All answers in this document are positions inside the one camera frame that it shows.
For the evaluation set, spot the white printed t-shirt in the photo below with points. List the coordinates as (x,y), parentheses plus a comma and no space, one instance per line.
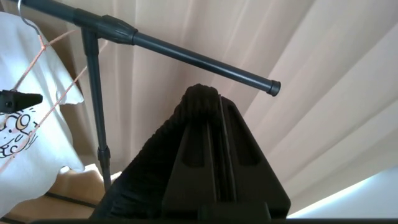
(46,155)

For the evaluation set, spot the black clothes rack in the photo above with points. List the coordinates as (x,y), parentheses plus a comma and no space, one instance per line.
(115,29)

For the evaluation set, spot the black garment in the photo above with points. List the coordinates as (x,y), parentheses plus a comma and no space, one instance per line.
(149,174)

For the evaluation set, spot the pink clothes hanger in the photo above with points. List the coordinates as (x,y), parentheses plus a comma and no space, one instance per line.
(43,46)

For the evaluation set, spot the beige curtain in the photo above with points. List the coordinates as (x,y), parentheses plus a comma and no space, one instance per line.
(311,62)

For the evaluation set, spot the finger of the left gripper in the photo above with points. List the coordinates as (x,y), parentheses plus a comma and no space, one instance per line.
(18,101)

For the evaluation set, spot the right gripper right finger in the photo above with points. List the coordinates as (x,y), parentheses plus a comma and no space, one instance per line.
(255,180)

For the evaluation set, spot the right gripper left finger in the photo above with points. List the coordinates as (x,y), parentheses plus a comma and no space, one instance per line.
(189,180)

